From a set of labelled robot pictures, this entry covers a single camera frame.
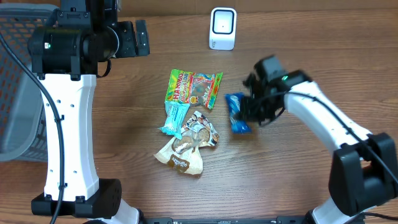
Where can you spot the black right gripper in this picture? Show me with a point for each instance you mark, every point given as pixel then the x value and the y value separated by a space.
pixel 249 115

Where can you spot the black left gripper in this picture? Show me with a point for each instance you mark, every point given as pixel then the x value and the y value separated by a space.
pixel 127 30

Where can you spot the blue Oreo pack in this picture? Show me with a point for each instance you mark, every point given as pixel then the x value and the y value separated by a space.
pixel 238 126

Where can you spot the green Haribo candy bag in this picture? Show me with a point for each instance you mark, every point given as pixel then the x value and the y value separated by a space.
pixel 196 89

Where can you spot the light teal snack bar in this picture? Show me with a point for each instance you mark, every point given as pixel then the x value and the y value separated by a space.
pixel 176 113

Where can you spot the beige cookie bag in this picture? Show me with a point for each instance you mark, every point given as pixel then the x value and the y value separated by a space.
pixel 183 154

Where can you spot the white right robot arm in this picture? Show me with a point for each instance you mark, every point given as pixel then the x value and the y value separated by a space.
pixel 363 171

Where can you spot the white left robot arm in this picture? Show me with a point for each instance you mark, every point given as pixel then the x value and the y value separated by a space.
pixel 65 53

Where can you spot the white barcode scanner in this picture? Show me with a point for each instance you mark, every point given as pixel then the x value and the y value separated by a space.
pixel 222 33

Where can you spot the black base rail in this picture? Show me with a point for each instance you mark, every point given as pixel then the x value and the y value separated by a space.
pixel 278 220

